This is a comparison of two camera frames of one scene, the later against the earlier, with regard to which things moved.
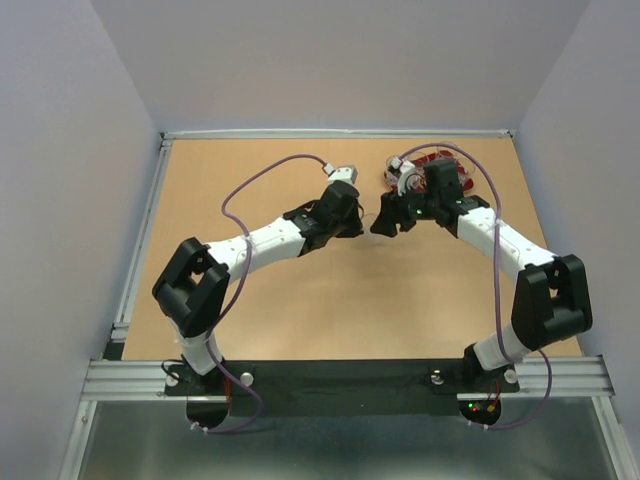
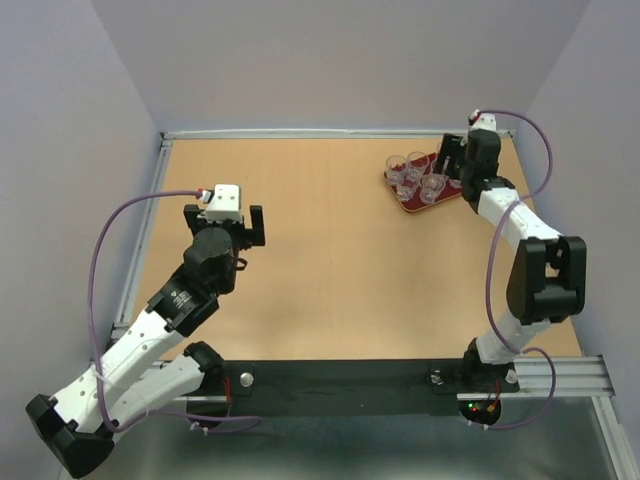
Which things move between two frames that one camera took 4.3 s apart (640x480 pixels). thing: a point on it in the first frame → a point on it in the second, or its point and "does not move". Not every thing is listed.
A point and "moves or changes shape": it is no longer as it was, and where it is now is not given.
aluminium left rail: [115, 346] does not move
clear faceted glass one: [368, 236] moves or changes shape
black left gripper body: [347, 227] → [240, 236]
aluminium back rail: [251, 134] does not move
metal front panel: [152, 439] does not move
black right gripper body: [417, 207] → [453, 145]
